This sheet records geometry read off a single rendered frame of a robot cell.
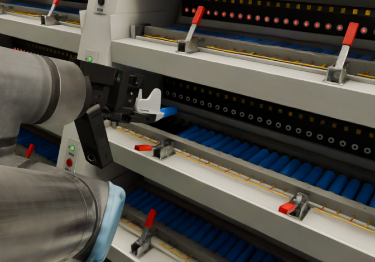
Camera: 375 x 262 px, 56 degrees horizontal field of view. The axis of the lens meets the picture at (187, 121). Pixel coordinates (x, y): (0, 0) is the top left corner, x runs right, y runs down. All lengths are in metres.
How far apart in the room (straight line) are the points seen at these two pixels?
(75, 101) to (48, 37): 0.48
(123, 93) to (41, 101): 0.14
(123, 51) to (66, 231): 0.50
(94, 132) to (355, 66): 0.40
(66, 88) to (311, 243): 0.40
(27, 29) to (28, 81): 0.58
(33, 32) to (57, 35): 0.11
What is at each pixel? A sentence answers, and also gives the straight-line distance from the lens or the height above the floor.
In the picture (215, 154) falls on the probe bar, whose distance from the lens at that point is 0.64.
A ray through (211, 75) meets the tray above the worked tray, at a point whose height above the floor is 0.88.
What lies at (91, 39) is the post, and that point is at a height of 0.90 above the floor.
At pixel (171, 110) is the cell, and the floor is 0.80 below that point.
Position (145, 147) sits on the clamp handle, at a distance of 0.62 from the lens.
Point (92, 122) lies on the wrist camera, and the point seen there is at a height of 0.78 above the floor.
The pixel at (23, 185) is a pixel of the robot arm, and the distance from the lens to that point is 0.25.
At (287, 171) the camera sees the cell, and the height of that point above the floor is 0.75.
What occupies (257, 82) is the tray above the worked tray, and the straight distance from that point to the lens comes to 0.56.
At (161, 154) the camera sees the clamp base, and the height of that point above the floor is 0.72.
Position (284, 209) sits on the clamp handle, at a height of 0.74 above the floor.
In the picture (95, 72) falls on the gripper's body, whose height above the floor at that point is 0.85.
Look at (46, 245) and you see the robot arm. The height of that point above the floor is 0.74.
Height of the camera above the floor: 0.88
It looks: 8 degrees down
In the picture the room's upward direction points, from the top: 14 degrees clockwise
